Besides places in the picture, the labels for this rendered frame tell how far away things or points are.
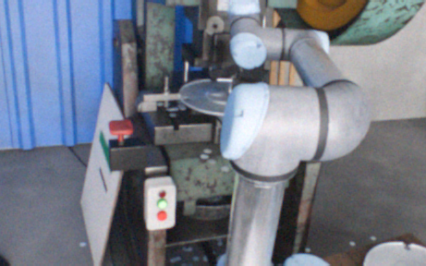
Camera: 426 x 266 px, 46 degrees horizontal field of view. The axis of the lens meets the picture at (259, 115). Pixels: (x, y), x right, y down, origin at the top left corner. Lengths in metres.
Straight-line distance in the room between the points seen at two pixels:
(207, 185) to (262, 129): 0.82
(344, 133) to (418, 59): 2.87
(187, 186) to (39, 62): 1.42
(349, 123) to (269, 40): 0.41
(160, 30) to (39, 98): 1.21
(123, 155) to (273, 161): 0.70
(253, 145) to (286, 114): 0.06
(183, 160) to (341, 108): 0.78
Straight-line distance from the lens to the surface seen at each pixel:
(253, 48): 1.07
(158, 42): 1.72
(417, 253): 1.67
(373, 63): 3.38
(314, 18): 1.69
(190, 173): 1.47
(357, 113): 0.76
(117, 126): 1.36
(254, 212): 0.83
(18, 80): 2.72
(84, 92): 2.78
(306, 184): 1.57
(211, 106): 1.44
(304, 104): 0.73
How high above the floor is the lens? 1.35
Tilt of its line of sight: 24 degrees down
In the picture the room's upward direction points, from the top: 6 degrees clockwise
